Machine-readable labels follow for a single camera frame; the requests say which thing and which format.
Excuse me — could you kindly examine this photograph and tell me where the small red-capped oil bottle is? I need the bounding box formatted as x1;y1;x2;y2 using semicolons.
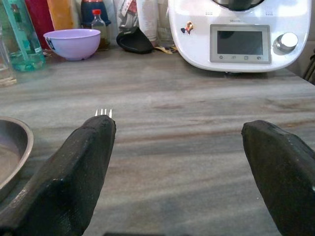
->
91;9;111;51

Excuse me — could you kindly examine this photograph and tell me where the teal glass bottle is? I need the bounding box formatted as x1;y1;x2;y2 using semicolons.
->
2;0;47;72

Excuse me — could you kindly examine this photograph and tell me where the grey printed bag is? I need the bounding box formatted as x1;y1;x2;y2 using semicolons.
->
115;0;140;34

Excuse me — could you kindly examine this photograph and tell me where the silver metal fork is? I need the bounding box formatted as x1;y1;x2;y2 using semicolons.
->
94;109;114;118

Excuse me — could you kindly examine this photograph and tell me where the grey metal plate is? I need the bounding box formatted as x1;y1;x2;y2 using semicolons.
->
0;116;34;205

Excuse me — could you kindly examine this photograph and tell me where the clear drinking glass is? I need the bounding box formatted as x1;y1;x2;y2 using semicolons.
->
0;23;17;86

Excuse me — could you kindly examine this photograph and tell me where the orange package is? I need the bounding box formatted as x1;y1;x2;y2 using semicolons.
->
46;0;75;31

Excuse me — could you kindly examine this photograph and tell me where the purple plastic bowl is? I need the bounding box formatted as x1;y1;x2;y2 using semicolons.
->
43;29;101;61

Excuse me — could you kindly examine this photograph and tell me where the white kitchen food processor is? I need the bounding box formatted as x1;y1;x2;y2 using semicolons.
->
167;0;313;74

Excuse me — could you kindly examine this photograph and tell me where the red package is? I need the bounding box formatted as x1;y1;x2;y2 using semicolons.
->
24;0;56;50

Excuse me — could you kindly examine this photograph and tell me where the dark blue bottle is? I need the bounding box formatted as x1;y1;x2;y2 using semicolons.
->
80;0;111;30

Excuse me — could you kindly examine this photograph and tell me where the white paper roll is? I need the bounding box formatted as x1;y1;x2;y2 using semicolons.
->
136;0;159;42

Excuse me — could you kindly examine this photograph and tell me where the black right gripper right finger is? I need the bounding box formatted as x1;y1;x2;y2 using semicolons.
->
241;119;315;236

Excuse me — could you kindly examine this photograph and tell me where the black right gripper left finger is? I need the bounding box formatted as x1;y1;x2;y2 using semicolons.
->
0;115;117;236

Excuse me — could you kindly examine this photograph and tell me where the yellow printed wrapper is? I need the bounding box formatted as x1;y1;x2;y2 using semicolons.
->
154;45;178;55

